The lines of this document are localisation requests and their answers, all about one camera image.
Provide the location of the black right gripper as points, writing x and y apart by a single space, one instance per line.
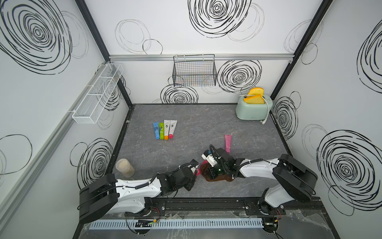
211 174

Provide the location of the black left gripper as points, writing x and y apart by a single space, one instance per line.
191 182

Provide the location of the crimson pink toothpaste tube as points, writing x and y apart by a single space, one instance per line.
202 167

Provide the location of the brown cloth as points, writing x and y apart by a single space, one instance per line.
216 173

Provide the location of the magenta toothpaste tube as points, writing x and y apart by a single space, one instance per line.
228 139

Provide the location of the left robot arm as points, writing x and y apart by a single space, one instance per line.
111 195

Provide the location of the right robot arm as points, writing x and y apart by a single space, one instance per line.
295 180

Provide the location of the white pink-cap toothpaste tube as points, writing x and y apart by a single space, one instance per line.
173 124

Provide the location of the green toothpaste tube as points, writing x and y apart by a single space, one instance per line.
161 130

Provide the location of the blue toothpaste tube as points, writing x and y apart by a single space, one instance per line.
156 130

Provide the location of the mint green toaster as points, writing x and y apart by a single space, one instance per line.
246 111

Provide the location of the beige sponge roll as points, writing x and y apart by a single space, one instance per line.
125 168

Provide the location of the yellow toast slice front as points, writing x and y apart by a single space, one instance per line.
254 99

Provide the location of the yellow toast slice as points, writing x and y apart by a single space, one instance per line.
254 99
256 91

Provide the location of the yellow toast slice back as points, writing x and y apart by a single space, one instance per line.
256 91

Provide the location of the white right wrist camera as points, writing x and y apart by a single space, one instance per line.
210 158

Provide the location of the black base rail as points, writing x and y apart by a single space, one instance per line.
161 206

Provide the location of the grey slotted cable duct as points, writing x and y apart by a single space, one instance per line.
217 223

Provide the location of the black wire wall basket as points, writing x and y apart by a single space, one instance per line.
194 70

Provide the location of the white wire wall basket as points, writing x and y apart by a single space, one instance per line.
101 89

